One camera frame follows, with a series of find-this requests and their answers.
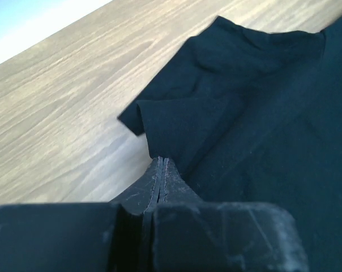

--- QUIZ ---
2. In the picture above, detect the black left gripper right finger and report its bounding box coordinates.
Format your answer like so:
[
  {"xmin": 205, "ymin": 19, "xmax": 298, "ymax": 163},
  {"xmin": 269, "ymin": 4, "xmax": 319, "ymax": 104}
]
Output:
[{"xmin": 151, "ymin": 158, "xmax": 309, "ymax": 271}]

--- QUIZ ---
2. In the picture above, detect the black t shirt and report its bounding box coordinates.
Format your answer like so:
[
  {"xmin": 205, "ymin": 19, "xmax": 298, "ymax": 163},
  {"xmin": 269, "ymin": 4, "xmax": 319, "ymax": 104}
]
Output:
[{"xmin": 118, "ymin": 16, "xmax": 342, "ymax": 271}]

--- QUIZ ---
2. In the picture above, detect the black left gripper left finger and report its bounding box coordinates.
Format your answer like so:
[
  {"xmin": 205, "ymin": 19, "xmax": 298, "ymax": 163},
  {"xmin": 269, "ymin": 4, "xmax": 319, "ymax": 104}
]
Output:
[{"xmin": 0, "ymin": 158, "xmax": 163, "ymax": 271}]

